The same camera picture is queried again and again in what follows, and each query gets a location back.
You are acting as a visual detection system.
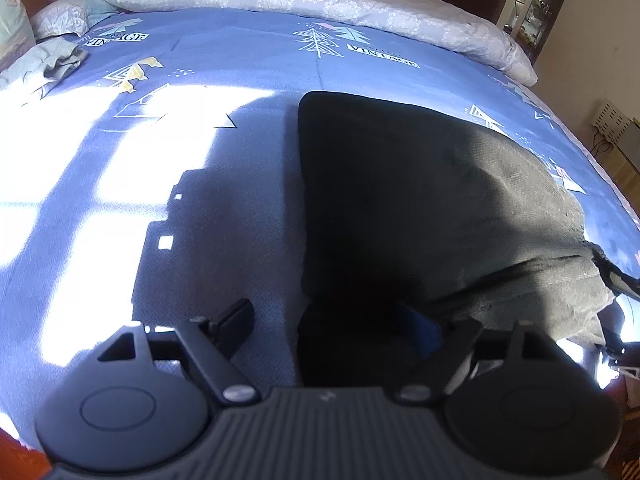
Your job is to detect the wooden glass cabinet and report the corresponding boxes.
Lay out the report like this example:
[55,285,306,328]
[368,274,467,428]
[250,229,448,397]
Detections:
[502,0,568,63]

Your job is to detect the black pants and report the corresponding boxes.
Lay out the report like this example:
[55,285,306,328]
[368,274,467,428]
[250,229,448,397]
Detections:
[296,91,617,391]

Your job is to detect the pale blue pillow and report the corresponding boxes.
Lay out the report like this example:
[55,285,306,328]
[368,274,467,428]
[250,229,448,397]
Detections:
[0,0,37,63]

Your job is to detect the white patterned pillow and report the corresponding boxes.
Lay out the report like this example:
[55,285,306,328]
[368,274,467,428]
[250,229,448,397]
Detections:
[29,0,122,41]

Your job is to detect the white perforated wall box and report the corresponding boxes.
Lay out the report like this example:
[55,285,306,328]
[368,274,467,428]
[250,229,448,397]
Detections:
[591,99,637,145]

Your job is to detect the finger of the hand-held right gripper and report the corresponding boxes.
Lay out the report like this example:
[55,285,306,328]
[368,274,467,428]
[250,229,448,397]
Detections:
[597,325,640,382]
[586,242,640,304]

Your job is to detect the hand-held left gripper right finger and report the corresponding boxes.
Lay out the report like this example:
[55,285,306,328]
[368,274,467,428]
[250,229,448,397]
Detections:
[397,302,556,403]

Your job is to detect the wooden bed frame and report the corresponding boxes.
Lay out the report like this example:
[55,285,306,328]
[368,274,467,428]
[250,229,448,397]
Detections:
[0,410,53,480]

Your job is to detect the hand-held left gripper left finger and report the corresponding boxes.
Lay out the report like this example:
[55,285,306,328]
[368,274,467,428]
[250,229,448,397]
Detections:
[97,299,261,405]

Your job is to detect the grey green crumpled cloth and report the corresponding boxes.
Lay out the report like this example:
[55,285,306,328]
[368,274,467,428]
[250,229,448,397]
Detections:
[0,37,90,92]

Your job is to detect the blue printed bed sheet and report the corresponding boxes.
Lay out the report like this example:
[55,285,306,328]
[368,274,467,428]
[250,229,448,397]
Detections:
[0,7,640,453]

